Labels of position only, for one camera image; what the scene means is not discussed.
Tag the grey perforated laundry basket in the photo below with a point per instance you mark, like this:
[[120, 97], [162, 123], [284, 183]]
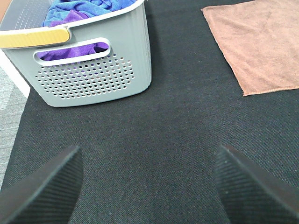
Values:
[[122, 70]]

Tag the brown towel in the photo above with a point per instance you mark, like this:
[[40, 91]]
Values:
[[260, 41]]

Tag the black table cloth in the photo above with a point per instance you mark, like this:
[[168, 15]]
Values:
[[149, 158]]

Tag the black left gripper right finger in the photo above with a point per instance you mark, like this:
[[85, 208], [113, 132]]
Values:
[[250, 194]]

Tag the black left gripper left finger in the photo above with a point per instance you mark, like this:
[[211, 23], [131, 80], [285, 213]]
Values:
[[47, 196]]

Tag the purple towel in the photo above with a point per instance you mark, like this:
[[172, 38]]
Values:
[[89, 49]]

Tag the blue towel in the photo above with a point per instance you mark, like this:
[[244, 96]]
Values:
[[64, 11]]

